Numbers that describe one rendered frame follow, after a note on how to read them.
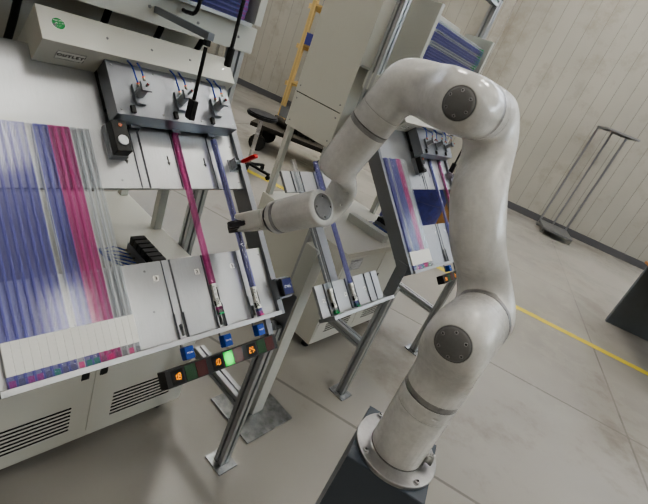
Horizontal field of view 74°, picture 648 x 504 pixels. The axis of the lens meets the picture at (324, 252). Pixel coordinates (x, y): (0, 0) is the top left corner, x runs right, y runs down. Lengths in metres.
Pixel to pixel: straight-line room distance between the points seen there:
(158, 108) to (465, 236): 0.79
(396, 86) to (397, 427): 0.67
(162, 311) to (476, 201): 0.71
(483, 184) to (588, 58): 8.00
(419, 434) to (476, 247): 0.40
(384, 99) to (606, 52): 8.01
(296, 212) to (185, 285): 0.33
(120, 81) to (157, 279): 0.47
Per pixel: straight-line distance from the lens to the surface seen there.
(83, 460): 1.74
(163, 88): 1.23
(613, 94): 8.80
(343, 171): 0.93
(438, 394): 0.90
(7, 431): 1.54
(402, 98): 0.86
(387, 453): 1.02
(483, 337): 0.77
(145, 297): 1.06
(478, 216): 0.79
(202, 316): 1.11
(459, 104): 0.73
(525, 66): 8.68
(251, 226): 1.09
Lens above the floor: 1.42
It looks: 24 degrees down
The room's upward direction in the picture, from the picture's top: 22 degrees clockwise
